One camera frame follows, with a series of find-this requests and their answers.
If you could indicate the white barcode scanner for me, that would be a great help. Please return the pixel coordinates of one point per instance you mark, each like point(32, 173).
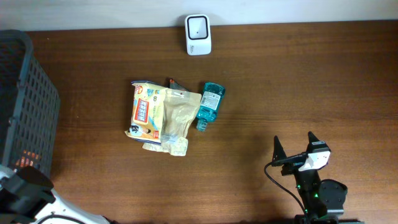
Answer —
point(198, 34)

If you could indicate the yellow wet wipes pack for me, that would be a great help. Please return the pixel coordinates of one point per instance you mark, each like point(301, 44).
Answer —
point(147, 112)

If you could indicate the teal mouthwash bottle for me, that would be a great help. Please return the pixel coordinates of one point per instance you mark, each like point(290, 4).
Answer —
point(213, 94)

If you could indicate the black packet with red item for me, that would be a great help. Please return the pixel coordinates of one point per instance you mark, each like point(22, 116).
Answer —
point(175, 86)

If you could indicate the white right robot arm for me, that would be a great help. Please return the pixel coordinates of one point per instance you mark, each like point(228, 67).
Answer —
point(320, 200)

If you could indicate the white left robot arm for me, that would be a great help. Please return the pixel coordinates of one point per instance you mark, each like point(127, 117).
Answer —
point(27, 196)

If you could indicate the beige kraft paper pouch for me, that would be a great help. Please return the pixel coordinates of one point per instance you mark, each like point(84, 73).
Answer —
point(180, 109)

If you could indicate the dark grey mesh basket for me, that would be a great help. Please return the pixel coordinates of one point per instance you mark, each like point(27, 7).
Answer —
point(30, 106)

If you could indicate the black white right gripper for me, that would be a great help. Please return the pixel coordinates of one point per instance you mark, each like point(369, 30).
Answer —
point(279, 153)

